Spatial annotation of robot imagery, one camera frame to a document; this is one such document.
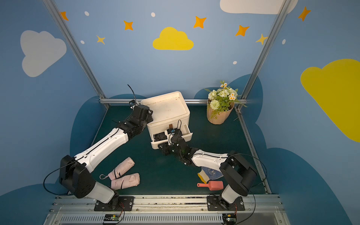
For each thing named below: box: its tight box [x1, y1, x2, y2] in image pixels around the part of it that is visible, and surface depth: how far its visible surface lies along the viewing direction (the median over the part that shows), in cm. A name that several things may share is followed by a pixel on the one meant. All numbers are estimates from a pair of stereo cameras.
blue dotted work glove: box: [197, 166, 224, 184], surface depth 86 cm
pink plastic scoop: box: [196, 180, 224, 191], surface depth 82 cm
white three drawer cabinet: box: [140, 90, 193, 149], surface depth 88 cm
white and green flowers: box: [204, 80, 248, 119], surface depth 90 cm
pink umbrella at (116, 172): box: [99, 157, 135, 181], surface depth 85 cm
